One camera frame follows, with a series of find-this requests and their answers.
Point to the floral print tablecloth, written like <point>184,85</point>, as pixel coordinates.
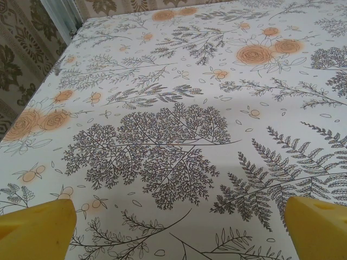
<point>173,108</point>

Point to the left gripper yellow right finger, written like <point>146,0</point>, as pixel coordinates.
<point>317,230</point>

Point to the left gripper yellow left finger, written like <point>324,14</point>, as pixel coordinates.
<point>35,233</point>

